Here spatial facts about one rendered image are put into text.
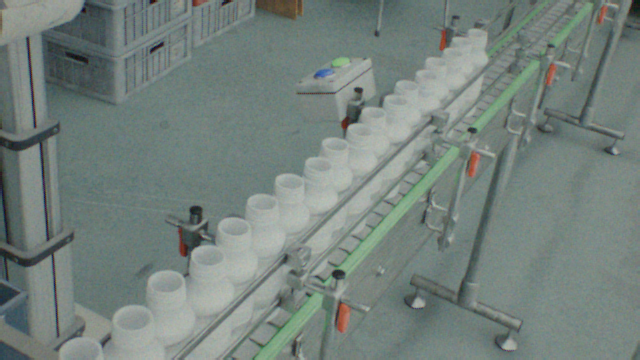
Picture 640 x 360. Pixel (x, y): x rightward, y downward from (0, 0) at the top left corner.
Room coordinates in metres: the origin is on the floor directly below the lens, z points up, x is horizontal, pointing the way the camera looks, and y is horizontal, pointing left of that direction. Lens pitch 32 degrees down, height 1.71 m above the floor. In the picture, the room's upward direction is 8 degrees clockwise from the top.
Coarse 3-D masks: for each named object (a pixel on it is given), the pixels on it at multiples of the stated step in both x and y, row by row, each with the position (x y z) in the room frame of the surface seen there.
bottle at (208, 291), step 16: (192, 256) 0.67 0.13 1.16; (208, 256) 0.69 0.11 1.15; (224, 256) 0.67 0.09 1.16; (192, 272) 0.66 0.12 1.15; (208, 272) 0.65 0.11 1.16; (224, 272) 0.67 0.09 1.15; (192, 288) 0.66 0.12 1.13; (208, 288) 0.65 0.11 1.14; (224, 288) 0.66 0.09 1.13; (192, 304) 0.64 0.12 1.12; (208, 304) 0.65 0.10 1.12; (224, 304) 0.65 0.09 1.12; (208, 320) 0.64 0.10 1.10; (224, 320) 0.65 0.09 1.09; (208, 336) 0.64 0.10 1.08; (224, 336) 0.66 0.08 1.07; (208, 352) 0.64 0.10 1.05
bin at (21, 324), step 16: (0, 288) 0.82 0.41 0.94; (16, 288) 0.81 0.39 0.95; (0, 304) 0.83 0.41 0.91; (16, 304) 0.79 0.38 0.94; (0, 320) 0.77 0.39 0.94; (16, 320) 0.79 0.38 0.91; (0, 336) 0.74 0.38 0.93; (16, 336) 0.75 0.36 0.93; (0, 352) 0.77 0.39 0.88; (16, 352) 0.79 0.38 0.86; (32, 352) 0.73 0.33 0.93; (48, 352) 0.73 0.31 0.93
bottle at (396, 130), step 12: (396, 96) 1.12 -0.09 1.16; (384, 108) 1.09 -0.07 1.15; (396, 108) 1.08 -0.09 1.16; (396, 120) 1.08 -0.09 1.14; (384, 132) 1.08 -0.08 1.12; (396, 132) 1.08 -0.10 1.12; (408, 132) 1.09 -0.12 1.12; (396, 144) 1.07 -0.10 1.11; (396, 156) 1.08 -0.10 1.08; (384, 168) 1.07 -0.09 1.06; (396, 168) 1.08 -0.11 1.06; (384, 180) 1.07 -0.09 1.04; (396, 192) 1.09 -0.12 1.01
